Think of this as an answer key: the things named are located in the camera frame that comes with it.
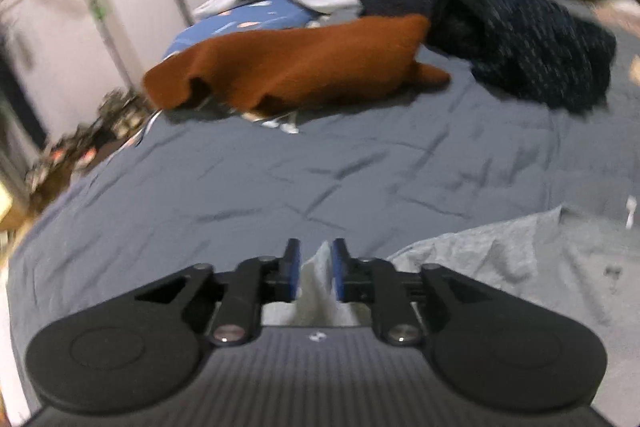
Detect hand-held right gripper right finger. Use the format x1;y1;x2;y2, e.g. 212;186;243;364
331;237;502;348

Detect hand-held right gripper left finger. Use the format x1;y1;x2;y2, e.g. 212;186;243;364
134;237;303;348

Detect grey t-shirt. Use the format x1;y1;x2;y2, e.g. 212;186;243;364
260;204;640;343

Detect black clothes rack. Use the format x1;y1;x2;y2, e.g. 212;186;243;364
0;0;147;94

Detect rust orange sweater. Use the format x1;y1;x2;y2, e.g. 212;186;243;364
142;13;451;114

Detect beige high-top shoe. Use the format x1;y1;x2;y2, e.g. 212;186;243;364
97;89;147;134

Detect dark sneaker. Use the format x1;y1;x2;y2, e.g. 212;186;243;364
45;134;102;174

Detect blue printed pillow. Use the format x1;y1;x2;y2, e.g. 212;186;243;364
162;0;321;58

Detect white bed base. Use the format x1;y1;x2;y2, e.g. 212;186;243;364
0;277;32;427

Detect dark dotted garment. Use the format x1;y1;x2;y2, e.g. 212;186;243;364
360;0;617;114

